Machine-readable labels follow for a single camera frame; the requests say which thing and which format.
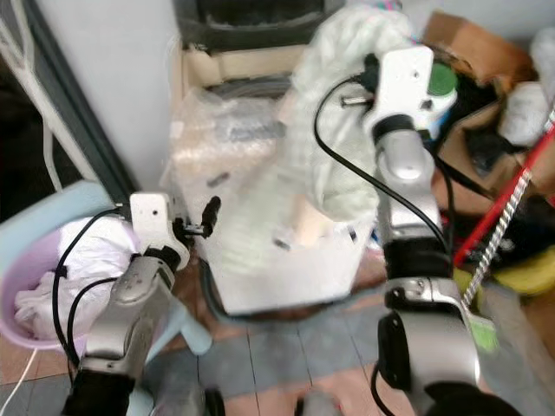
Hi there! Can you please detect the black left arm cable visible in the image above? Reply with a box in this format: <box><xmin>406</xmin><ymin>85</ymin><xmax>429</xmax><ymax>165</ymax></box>
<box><xmin>50</xmin><ymin>206</ymin><xmax>134</xmax><ymax>384</ymax></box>

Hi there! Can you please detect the white floor cable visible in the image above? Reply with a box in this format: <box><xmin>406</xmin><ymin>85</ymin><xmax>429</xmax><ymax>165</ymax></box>
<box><xmin>0</xmin><ymin>371</ymin><xmax>37</xmax><ymax>416</ymax></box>

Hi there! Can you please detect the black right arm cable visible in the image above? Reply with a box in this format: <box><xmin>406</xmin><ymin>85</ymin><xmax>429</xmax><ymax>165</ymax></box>
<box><xmin>312</xmin><ymin>73</ymin><xmax>459</xmax><ymax>254</ymax></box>

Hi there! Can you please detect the green round lid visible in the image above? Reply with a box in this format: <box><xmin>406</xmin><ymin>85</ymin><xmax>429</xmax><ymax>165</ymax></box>
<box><xmin>428</xmin><ymin>64</ymin><xmax>460</xmax><ymax>98</ymax></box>

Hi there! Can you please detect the silver corrugated hose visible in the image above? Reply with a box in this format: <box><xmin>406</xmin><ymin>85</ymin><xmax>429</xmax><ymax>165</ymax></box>
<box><xmin>461</xmin><ymin>166</ymin><xmax>537</xmax><ymax>311</ymax></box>

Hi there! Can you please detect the white clothes pile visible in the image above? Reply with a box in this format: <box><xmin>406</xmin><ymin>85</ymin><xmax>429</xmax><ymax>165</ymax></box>
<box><xmin>12</xmin><ymin>217</ymin><xmax>138</xmax><ymax>341</ymax></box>

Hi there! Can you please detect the purple plastic basin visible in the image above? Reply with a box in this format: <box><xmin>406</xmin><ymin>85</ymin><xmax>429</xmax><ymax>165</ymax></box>
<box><xmin>0</xmin><ymin>217</ymin><xmax>141</xmax><ymax>353</ymax></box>

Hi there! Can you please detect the dark door frame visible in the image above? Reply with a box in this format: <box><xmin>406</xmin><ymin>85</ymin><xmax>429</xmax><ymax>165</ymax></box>
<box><xmin>16</xmin><ymin>0</ymin><xmax>133</xmax><ymax>211</ymax></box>

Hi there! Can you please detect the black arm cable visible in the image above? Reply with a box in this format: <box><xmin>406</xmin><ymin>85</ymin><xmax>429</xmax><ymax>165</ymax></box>
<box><xmin>312</xmin><ymin>73</ymin><xmax>459</xmax><ymax>254</ymax></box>
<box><xmin>50</xmin><ymin>206</ymin><xmax>134</xmax><ymax>384</ymax></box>

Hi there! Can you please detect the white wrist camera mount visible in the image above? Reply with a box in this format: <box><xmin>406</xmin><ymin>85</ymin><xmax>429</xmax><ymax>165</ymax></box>
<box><xmin>373</xmin><ymin>45</ymin><xmax>435</xmax><ymax>133</ymax></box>
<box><xmin>129</xmin><ymin>192</ymin><xmax>191</xmax><ymax>263</ymax></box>

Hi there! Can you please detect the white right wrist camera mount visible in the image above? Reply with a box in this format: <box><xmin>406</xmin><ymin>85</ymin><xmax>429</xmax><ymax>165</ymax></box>
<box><xmin>373</xmin><ymin>45</ymin><xmax>435</xmax><ymax>133</ymax></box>

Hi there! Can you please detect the yellow-green plastic item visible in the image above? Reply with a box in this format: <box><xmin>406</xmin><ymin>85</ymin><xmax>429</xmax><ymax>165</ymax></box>
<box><xmin>454</xmin><ymin>267</ymin><xmax>502</xmax><ymax>354</ymax></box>

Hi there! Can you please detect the white wall cable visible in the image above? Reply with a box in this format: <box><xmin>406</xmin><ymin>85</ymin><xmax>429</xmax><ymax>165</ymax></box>
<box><xmin>0</xmin><ymin>16</ymin><xmax>72</xmax><ymax>193</ymax></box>

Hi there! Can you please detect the brown cardboard box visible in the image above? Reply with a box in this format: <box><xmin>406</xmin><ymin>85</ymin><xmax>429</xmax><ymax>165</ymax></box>
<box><xmin>423</xmin><ymin>10</ymin><xmax>540</xmax><ymax>91</ymax></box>

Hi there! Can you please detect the red stick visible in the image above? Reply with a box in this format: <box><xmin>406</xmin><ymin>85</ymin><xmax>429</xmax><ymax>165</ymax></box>
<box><xmin>453</xmin><ymin>111</ymin><xmax>555</xmax><ymax>268</ymax></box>

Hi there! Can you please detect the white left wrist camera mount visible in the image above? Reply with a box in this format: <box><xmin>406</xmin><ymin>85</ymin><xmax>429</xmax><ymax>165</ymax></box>
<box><xmin>129</xmin><ymin>192</ymin><xmax>191</xmax><ymax>263</ymax></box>

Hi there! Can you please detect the white washing machine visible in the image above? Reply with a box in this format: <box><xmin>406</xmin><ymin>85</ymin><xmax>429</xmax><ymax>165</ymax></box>
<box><xmin>172</xmin><ymin>0</ymin><xmax>393</xmax><ymax>318</ymax></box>

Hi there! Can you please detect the white plastic bag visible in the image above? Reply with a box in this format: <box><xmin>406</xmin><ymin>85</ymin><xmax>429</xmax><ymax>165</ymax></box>
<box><xmin>496</xmin><ymin>80</ymin><xmax>555</xmax><ymax>150</ymax></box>

